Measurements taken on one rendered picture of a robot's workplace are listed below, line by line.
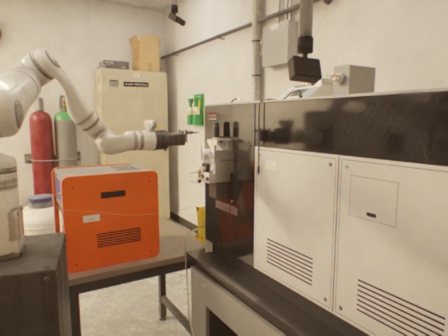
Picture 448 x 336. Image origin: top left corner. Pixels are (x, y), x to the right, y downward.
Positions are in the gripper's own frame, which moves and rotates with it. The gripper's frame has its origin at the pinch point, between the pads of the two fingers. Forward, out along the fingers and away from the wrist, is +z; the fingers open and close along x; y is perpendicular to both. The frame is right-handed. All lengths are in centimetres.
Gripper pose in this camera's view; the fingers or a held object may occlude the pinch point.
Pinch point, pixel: (196, 132)
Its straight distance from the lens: 146.5
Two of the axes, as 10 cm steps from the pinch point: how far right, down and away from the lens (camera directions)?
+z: 8.6, -0.7, 5.1
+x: 5.2, 1.1, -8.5
